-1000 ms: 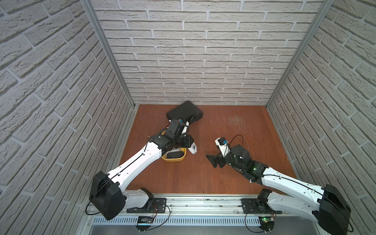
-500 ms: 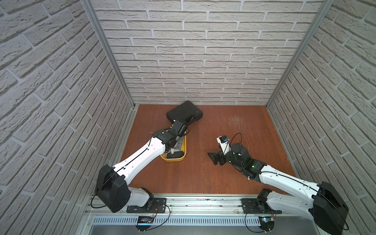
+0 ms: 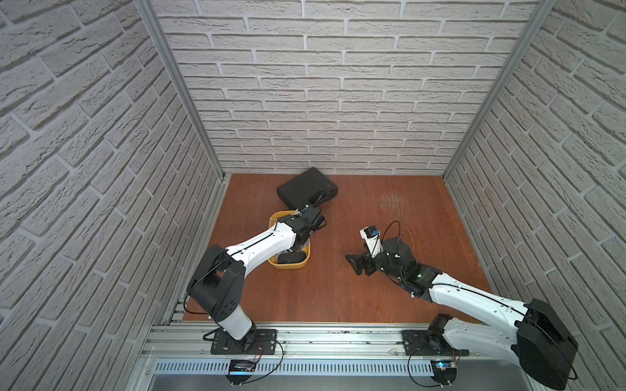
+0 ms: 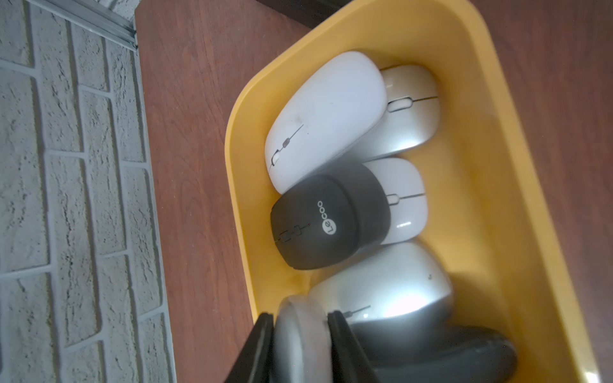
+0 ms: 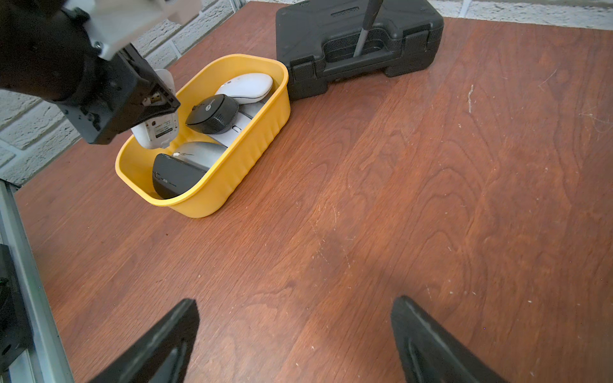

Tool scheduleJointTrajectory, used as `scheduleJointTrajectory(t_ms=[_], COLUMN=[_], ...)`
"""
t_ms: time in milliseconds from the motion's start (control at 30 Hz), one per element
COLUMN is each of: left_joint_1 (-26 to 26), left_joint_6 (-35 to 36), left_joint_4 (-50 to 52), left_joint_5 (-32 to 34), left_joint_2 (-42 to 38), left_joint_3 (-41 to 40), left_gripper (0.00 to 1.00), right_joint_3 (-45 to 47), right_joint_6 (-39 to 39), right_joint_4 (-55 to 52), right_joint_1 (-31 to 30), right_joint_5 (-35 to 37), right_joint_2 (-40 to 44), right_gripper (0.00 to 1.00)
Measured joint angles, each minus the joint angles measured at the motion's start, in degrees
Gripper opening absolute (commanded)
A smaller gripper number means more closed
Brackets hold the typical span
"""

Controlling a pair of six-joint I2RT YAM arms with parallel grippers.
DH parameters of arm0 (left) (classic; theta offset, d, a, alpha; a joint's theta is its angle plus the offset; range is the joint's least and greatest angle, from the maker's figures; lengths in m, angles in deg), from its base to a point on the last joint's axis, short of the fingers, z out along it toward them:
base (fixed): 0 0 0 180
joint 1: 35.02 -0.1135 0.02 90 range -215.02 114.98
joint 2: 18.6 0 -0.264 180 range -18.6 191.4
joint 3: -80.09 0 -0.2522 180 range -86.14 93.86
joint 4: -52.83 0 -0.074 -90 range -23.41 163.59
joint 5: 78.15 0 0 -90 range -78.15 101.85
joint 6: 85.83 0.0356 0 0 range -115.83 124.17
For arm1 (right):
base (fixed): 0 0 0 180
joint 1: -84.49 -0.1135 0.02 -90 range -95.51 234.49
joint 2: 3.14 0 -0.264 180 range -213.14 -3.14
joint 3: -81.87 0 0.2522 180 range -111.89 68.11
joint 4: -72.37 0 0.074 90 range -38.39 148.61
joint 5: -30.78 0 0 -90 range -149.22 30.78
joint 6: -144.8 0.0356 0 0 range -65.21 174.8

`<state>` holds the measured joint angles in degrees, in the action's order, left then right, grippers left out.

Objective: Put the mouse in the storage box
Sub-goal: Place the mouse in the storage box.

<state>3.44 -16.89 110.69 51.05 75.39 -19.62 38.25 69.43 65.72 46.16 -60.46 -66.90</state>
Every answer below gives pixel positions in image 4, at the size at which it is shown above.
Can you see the black mouse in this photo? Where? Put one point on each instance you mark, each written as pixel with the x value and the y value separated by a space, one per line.
pixel 330 216
pixel 419 347

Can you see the yellow plastic storage box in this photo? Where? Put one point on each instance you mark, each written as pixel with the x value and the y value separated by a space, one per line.
pixel 489 222

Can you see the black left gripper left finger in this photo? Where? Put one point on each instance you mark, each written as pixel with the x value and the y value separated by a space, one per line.
pixel 254 362

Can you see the black plastic tool case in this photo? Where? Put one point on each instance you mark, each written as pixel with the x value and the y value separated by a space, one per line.
pixel 310 13

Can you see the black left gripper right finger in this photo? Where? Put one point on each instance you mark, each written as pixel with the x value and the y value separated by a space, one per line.
pixel 349 362

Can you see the aluminium corner post left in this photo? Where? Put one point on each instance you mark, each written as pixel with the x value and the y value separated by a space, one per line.
pixel 94 17

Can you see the silver mouse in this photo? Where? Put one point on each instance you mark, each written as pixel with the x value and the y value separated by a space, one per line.
pixel 411 117

